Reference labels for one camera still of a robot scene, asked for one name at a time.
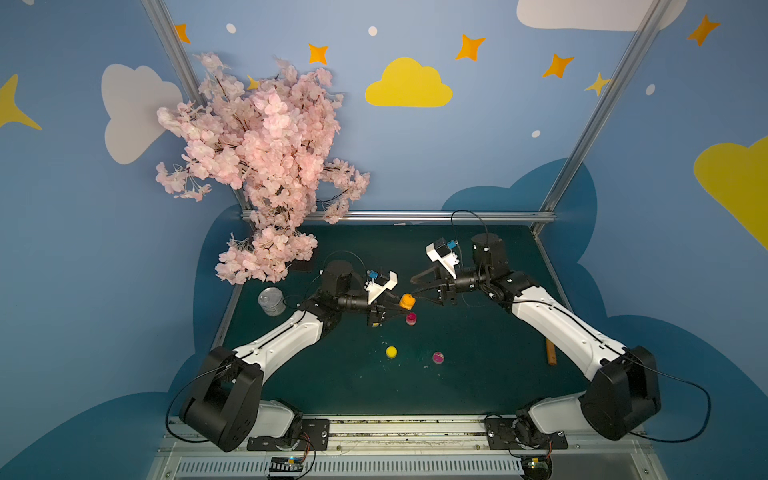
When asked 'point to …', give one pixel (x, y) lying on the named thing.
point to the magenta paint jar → (411, 318)
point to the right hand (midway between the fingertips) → (418, 284)
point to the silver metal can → (271, 300)
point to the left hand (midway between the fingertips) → (409, 301)
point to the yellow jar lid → (391, 352)
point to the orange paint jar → (407, 301)
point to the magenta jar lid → (438, 357)
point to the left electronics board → (286, 467)
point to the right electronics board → (537, 467)
